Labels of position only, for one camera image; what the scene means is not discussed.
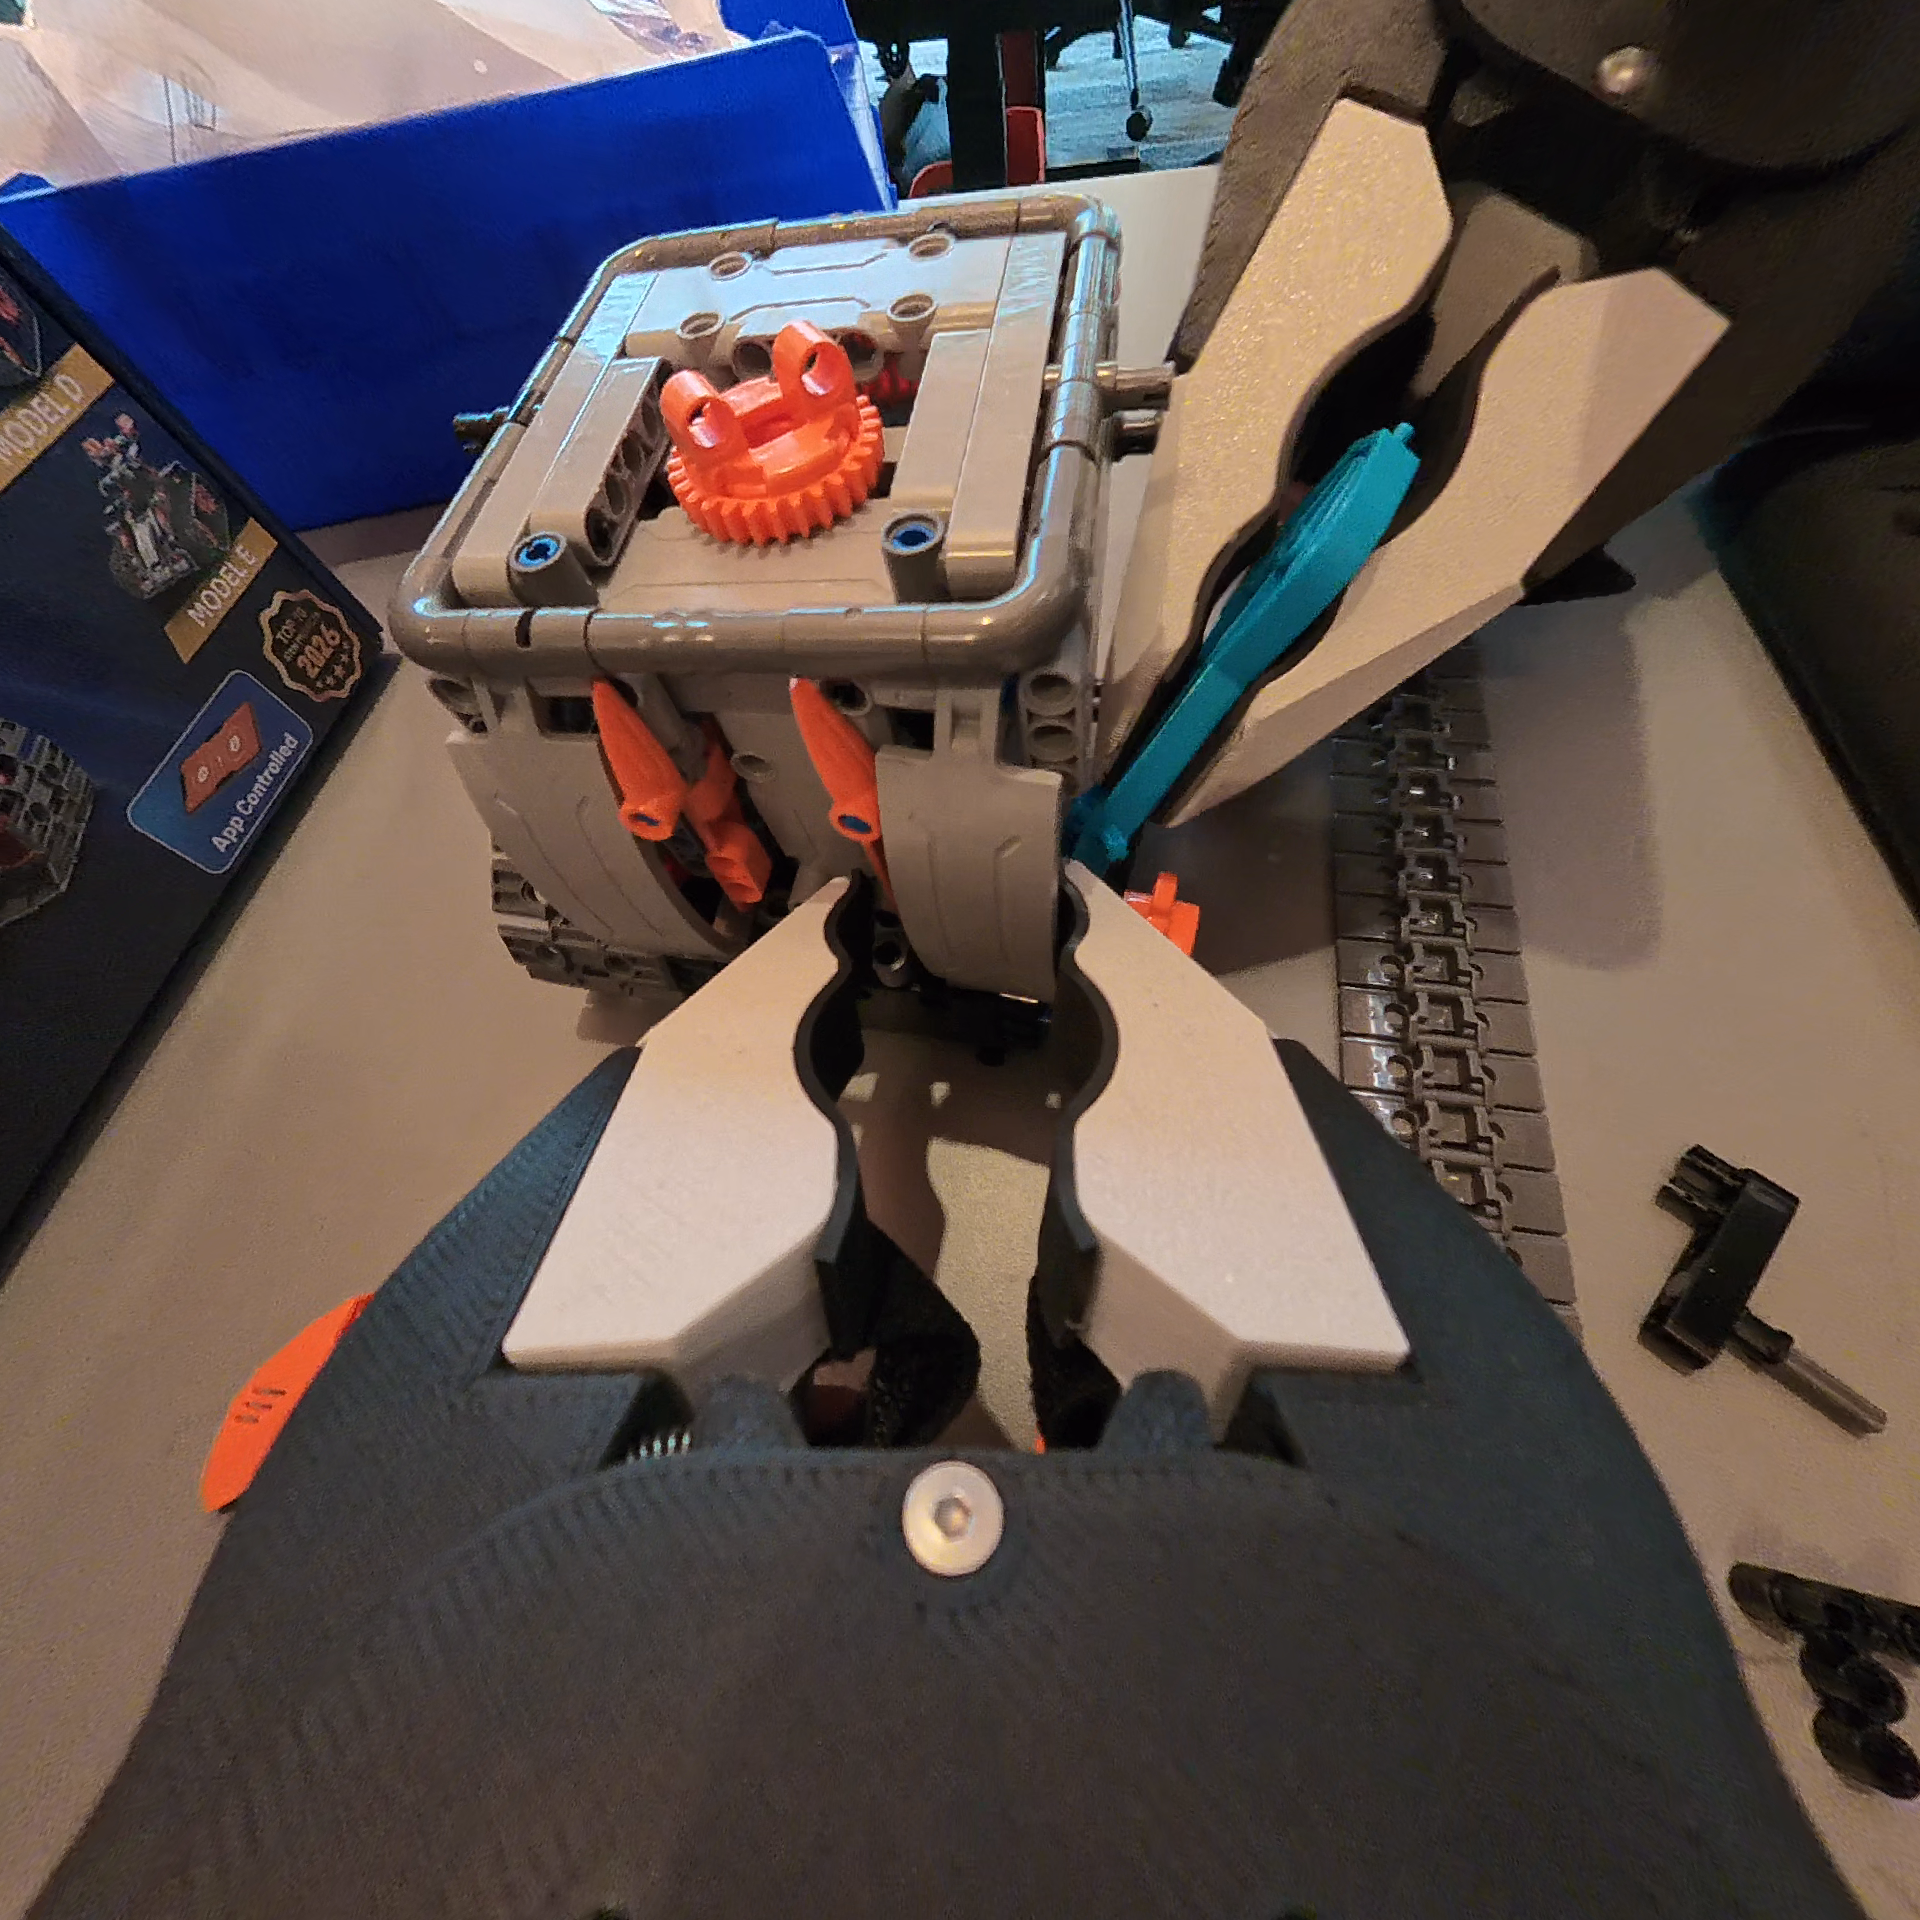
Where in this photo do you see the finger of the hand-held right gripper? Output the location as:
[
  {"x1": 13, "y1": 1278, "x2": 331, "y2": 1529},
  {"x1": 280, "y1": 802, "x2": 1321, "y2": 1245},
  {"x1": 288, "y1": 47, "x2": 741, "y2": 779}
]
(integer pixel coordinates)
[
  {"x1": 1150, "y1": 95, "x2": 1554, "y2": 656},
  {"x1": 1150, "y1": 270, "x2": 1737, "y2": 834}
]

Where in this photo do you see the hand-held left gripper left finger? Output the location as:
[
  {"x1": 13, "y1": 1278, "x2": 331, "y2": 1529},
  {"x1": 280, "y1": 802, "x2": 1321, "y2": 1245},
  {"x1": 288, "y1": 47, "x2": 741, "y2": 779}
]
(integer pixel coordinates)
[{"x1": 504, "y1": 875, "x2": 878, "y2": 1436}]

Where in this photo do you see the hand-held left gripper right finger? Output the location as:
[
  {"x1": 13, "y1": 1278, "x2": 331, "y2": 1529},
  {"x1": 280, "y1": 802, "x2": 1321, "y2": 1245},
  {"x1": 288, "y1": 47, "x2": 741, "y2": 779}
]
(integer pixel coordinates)
[{"x1": 1036, "y1": 870, "x2": 1413, "y2": 1436}]

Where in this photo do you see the teal plastic wrench tool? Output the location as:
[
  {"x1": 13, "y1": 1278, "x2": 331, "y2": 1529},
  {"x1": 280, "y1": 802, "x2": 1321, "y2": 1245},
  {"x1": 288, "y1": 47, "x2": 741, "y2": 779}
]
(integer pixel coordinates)
[{"x1": 1067, "y1": 419, "x2": 1430, "y2": 878}]

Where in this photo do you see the grey toy robot vehicle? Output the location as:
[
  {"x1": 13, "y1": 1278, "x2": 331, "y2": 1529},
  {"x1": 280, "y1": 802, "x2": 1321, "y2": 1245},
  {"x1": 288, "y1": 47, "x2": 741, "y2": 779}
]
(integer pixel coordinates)
[{"x1": 390, "y1": 186, "x2": 1208, "y2": 1038}]

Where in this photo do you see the orange toy piece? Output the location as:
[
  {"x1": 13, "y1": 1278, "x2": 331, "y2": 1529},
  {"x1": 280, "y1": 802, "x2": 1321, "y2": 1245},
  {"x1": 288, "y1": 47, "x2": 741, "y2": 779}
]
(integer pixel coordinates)
[{"x1": 197, "y1": 1290, "x2": 379, "y2": 1517}]

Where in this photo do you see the blue plastic bin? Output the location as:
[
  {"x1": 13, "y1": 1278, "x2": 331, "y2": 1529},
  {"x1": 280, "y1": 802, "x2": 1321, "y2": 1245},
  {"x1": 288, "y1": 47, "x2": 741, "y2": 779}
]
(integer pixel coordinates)
[{"x1": 0, "y1": 30, "x2": 894, "y2": 535}]

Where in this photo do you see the black lever with grey axle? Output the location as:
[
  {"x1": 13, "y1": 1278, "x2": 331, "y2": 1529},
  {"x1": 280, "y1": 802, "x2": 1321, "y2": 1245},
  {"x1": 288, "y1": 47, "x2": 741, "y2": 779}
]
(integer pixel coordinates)
[{"x1": 1638, "y1": 1143, "x2": 1893, "y2": 1436}]

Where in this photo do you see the robot kit box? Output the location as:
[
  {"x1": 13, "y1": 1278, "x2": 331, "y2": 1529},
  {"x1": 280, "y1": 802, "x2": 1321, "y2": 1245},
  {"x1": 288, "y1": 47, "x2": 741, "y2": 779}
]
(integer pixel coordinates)
[{"x1": 0, "y1": 256, "x2": 398, "y2": 1238}]

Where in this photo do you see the grey track chain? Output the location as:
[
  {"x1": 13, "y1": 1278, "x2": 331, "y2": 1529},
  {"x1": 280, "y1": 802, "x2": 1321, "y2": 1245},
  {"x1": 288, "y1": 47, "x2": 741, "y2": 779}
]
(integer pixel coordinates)
[{"x1": 1321, "y1": 675, "x2": 1585, "y2": 1328}]

